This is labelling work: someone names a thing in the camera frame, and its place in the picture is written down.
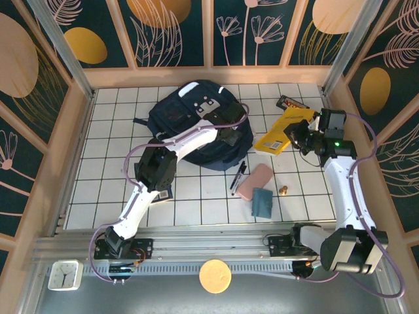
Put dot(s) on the white alarm clock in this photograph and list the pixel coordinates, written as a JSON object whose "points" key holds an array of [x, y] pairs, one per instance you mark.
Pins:
{"points": [[65, 275]]}

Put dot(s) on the dark blue book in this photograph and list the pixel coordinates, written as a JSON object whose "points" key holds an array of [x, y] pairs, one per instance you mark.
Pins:
{"points": [[163, 195]]}

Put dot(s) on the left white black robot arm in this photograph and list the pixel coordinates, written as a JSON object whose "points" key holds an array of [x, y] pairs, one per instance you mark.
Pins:
{"points": [[137, 209]]}

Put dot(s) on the long black pen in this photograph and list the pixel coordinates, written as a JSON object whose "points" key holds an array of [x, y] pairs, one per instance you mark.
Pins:
{"points": [[235, 181]]}

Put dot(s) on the aluminium frame post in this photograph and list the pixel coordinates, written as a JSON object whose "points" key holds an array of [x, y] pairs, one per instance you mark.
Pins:
{"points": [[65, 55], [347, 49]]}

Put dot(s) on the yellow book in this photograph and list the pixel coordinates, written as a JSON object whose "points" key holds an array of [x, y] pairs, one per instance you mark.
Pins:
{"points": [[276, 135]]}

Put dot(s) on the round cork disc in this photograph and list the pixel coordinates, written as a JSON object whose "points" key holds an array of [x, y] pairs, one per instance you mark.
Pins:
{"points": [[215, 276]]}

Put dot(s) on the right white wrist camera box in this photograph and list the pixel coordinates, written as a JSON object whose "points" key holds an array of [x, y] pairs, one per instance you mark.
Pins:
{"points": [[317, 121]]}

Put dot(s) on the aluminium mounting rail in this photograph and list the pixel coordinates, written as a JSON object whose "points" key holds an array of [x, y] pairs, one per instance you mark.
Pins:
{"points": [[212, 243]]}

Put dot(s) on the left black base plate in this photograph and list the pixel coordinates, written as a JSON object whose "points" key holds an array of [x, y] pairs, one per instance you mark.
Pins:
{"points": [[144, 247]]}

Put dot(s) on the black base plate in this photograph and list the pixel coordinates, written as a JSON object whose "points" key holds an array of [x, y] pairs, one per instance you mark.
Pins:
{"points": [[278, 245], [144, 247]]}

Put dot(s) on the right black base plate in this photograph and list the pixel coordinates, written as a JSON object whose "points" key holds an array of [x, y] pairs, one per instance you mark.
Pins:
{"points": [[278, 245]]}

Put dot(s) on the teal notebook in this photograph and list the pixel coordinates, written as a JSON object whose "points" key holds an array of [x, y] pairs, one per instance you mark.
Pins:
{"points": [[262, 202]]}

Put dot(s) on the black battery charger box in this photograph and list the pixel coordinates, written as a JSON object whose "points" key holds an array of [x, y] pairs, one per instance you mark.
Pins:
{"points": [[288, 102]]}

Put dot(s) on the small brass fitting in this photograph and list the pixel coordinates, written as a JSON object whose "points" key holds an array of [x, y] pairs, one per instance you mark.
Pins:
{"points": [[283, 190]]}

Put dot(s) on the navy blue backpack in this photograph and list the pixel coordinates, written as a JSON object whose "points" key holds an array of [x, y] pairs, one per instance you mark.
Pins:
{"points": [[170, 114]]}

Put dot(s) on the pink pencil case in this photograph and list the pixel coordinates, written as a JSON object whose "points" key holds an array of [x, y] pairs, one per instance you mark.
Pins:
{"points": [[255, 180]]}

